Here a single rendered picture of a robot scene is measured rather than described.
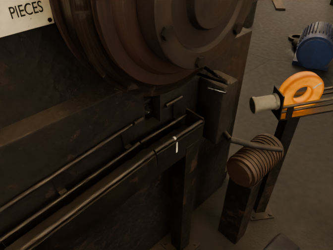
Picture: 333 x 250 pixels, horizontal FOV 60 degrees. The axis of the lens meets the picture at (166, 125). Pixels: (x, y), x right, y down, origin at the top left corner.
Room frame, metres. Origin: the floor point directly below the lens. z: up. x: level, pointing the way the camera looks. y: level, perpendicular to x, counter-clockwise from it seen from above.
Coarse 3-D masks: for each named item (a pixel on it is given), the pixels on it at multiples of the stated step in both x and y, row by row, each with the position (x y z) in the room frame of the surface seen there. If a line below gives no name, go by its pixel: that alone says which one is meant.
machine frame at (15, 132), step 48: (0, 48) 0.50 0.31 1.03; (48, 48) 0.56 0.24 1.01; (240, 48) 0.97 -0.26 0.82; (0, 96) 0.48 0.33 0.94; (48, 96) 0.54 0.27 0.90; (96, 96) 0.59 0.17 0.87; (192, 96) 0.80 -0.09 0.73; (0, 144) 0.42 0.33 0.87; (48, 144) 0.47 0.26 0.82; (96, 144) 0.54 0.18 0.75; (0, 192) 0.38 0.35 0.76; (48, 192) 0.44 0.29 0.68; (144, 192) 0.64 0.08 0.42; (96, 240) 0.50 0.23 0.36; (144, 240) 0.63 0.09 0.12
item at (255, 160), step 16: (272, 144) 0.78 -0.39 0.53; (240, 160) 0.70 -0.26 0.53; (256, 160) 0.70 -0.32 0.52; (272, 160) 0.73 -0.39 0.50; (240, 176) 0.68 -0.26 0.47; (256, 176) 0.66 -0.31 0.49; (240, 192) 0.70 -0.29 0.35; (256, 192) 0.71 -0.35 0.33; (224, 208) 0.73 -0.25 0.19; (240, 208) 0.68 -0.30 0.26; (224, 224) 0.72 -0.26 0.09; (240, 224) 0.67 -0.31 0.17
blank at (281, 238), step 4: (276, 236) 0.21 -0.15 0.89; (280, 236) 0.21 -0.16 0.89; (284, 236) 0.22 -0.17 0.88; (272, 240) 0.20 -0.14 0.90; (276, 240) 0.20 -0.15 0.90; (280, 240) 0.20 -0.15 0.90; (284, 240) 0.20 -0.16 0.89; (288, 240) 0.21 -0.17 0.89; (268, 244) 0.19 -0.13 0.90; (272, 244) 0.19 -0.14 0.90; (276, 244) 0.19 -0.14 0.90; (280, 244) 0.19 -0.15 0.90; (284, 244) 0.20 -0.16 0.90; (288, 244) 0.20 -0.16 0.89; (292, 244) 0.20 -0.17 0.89; (264, 248) 0.19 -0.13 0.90; (268, 248) 0.19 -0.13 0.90; (272, 248) 0.19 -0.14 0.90; (276, 248) 0.19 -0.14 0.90; (280, 248) 0.19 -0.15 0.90; (284, 248) 0.19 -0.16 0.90; (288, 248) 0.19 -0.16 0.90; (292, 248) 0.19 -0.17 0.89; (296, 248) 0.19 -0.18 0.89
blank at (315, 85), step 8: (304, 72) 0.86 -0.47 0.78; (312, 72) 0.87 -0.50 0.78; (288, 80) 0.85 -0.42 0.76; (296, 80) 0.84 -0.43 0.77; (304, 80) 0.84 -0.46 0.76; (312, 80) 0.85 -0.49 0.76; (320, 80) 0.85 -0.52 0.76; (280, 88) 0.86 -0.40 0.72; (288, 88) 0.83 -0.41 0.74; (296, 88) 0.84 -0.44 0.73; (312, 88) 0.85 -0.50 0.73; (320, 88) 0.85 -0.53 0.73; (288, 96) 0.84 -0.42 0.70; (304, 96) 0.87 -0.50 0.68; (312, 96) 0.85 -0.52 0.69; (320, 96) 0.85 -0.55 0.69; (288, 104) 0.84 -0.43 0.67; (312, 104) 0.85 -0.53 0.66
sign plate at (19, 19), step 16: (0, 0) 0.50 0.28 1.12; (16, 0) 0.52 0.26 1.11; (32, 0) 0.54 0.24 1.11; (48, 0) 0.56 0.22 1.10; (0, 16) 0.50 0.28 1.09; (16, 16) 0.51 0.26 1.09; (32, 16) 0.53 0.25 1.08; (48, 16) 0.55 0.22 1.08; (0, 32) 0.49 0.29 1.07; (16, 32) 0.51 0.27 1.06
